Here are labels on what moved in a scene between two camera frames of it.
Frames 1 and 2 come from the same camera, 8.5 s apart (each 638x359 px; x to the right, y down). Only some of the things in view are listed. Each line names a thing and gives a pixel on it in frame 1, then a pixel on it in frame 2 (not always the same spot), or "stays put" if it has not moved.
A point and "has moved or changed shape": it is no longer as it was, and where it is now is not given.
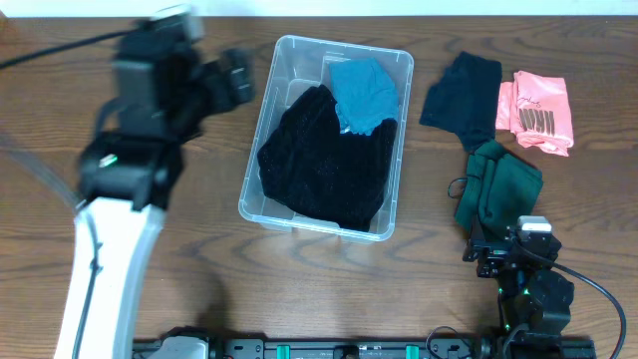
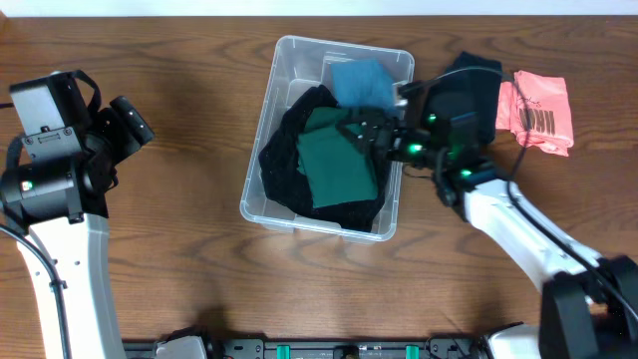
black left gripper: (219, 84) → (132, 120)
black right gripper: (495, 254) → (376, 130)
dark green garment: (498, 187) has moved or changed shape
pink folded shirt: (535, 109) stays put
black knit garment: (313, 172) stays put
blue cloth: (364, 94) stays put
